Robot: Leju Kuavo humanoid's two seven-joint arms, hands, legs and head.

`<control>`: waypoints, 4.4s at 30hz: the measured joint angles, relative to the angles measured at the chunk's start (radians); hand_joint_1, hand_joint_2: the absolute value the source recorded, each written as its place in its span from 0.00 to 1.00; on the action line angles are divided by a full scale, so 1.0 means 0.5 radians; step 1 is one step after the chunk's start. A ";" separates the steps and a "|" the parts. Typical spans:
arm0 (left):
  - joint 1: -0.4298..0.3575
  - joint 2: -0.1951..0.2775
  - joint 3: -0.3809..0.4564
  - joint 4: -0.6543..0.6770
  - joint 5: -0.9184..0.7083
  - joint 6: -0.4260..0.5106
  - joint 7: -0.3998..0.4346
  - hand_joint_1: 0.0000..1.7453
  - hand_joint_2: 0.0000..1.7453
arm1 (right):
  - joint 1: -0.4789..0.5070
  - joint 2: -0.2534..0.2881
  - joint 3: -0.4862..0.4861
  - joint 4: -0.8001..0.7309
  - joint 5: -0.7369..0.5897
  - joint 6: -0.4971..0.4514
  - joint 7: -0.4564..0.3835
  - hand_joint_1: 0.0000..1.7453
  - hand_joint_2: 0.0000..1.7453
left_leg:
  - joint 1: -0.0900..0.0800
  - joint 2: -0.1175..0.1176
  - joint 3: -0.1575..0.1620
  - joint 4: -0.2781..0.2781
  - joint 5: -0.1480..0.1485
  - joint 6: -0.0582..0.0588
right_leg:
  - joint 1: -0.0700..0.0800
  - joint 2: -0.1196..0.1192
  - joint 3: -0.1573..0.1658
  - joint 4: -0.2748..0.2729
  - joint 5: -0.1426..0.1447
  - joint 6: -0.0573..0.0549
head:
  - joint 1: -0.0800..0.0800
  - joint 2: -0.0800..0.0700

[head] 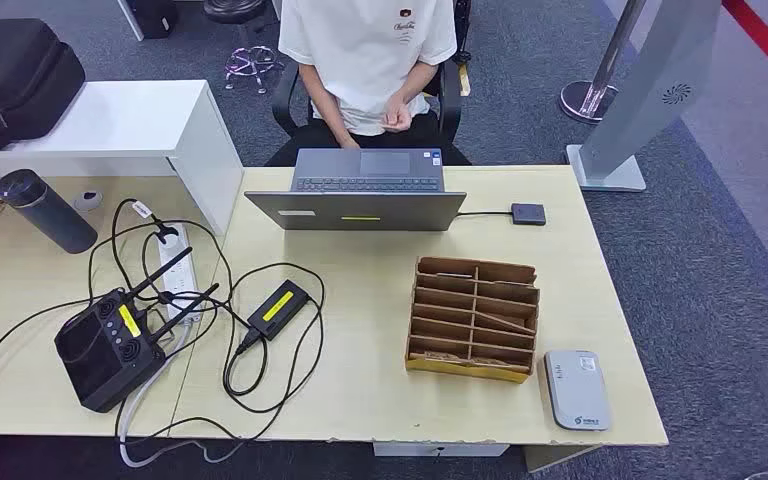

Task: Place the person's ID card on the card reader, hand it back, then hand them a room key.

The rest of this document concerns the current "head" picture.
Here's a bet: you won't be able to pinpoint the person's left hand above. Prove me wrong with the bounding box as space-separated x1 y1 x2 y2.
381 97 414 134

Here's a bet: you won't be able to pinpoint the brown card organizer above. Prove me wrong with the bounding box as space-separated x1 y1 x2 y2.
404 256 542 386

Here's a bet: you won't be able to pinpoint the person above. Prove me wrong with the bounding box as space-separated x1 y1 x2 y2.
264 0 473 167

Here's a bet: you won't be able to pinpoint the pale grey card reader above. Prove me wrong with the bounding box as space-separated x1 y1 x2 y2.
543 349 613 433

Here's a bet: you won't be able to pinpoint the black office chair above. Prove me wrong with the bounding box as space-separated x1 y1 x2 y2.
271 58 465 167

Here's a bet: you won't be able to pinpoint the grey laptop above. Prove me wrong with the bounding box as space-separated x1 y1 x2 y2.
244 147 468 232

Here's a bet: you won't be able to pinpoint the small black hub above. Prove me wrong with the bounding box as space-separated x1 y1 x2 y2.
511 202 548 227

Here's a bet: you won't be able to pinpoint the black stool chrome base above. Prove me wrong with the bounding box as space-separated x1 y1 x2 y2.
203 0 286 95

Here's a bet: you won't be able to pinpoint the black adapter yellow label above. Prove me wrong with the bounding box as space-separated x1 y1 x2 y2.
246 279 311 342

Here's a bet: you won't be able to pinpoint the chrome stanchion pole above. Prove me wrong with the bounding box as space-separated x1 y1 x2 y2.
559 0 647 126

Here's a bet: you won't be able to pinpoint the white power strip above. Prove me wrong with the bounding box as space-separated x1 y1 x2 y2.
157 223 201 324

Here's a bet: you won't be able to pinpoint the black box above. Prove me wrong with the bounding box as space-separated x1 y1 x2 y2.
125 0 180 40

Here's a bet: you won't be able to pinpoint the white desk shelf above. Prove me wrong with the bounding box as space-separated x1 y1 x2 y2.
0 80 245 237

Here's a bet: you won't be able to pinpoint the grey kiosk stand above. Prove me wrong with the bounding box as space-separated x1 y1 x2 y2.
566 0 723 193

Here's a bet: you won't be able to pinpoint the dark grey thermos bottle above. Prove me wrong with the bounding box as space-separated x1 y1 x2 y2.
0 168 99 255

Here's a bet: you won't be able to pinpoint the black remote controller antennas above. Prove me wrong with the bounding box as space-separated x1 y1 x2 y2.
53 246 221 415

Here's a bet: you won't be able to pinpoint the black carrying case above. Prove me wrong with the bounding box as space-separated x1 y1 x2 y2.
0 18 87 157

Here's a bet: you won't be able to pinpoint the thin black cable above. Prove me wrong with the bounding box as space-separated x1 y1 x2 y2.
115 262 327 444
0 296 94 397

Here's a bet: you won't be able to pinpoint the black cable white tag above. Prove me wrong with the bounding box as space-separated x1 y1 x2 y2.
110 197 180 293

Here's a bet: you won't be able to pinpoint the thick black power cord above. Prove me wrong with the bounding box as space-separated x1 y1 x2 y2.
222 326 270 399

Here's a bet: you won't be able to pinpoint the white power strip cable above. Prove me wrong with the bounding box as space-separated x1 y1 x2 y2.
117 317 246 470

